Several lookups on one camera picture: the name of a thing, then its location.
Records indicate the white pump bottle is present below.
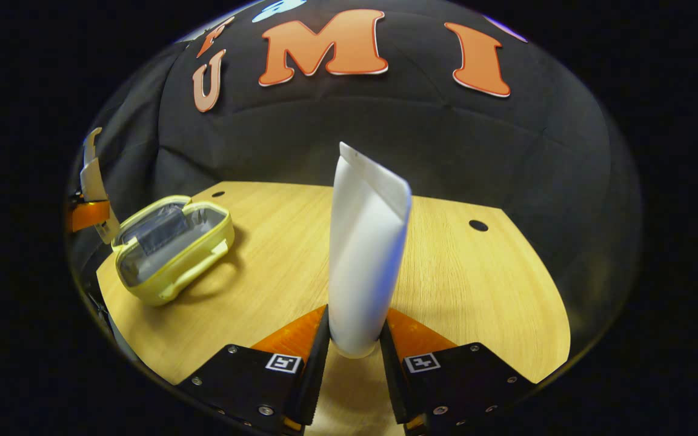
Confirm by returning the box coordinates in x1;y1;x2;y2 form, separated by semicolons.
79;127;121;245

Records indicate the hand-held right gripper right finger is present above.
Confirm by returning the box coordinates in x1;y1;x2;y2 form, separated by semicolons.
379;308;537;434

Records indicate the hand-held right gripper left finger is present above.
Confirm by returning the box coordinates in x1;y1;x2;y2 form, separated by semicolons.
176;305;331;434

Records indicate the black backdrop cloth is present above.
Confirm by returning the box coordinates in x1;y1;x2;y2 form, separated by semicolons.
70;0;643;364

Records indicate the cream yellow suitcase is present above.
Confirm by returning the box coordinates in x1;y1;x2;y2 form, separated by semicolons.
111;195;236;306

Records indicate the white squeeze tube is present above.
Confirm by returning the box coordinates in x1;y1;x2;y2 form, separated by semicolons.
328;142;413;359

